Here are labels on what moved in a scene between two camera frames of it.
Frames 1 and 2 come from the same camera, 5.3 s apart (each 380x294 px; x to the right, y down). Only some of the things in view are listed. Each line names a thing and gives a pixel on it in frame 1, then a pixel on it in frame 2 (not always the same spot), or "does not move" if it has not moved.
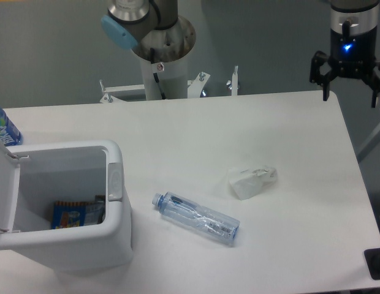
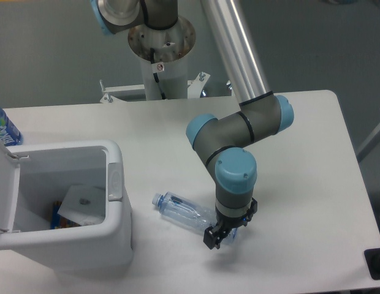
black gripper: [353, 56] → [228, 222]
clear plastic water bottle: [203, 220] does not move
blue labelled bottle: [4, 130] does not move
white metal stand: [379, 135] does not move
